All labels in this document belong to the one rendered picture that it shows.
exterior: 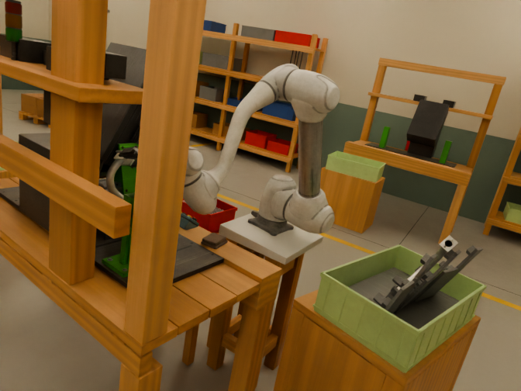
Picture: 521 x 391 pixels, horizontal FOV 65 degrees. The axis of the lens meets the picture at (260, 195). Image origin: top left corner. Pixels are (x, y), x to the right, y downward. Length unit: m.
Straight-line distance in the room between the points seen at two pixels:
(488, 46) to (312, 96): 5.31
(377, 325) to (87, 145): 1.13
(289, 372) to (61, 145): 1.27
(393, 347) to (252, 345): 0.60
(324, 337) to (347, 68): 5.80
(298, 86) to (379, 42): 5.43
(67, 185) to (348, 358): 1.13
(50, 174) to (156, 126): 0.46
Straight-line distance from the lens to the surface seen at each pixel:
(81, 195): 1.24
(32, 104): 8.17
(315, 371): 1.80
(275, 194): 1.98
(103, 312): 1.39
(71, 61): 1.32
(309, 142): 1.69
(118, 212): 1.11
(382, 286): 1.92
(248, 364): 1.90
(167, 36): 0.99
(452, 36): 6.80
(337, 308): 1.63
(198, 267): 1.62
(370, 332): 1.57
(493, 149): 6.71
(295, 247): 1.96
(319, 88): 1.57
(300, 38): 6.83
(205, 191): 1.48
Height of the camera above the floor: 1.69
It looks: 18 degrees down
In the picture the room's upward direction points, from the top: 10 degrees clockwise
